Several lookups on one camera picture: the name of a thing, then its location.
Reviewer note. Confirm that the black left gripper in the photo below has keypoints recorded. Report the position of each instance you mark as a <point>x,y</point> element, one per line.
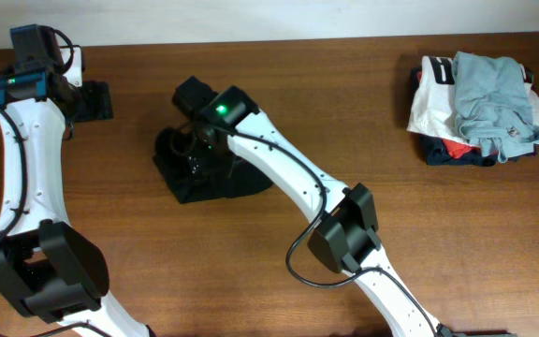
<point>98,102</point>

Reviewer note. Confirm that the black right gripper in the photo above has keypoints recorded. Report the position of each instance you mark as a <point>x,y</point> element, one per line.
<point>197,157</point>

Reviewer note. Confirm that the black t-shirt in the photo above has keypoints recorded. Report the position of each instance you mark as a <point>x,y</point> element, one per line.
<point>245,180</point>

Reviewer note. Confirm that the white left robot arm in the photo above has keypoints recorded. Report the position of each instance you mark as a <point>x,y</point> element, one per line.
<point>47,268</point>

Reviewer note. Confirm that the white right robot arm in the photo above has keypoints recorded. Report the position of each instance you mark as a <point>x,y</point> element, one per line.
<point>229,148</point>

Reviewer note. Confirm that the white garment in pile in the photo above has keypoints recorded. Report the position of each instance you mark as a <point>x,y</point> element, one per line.
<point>433,112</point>

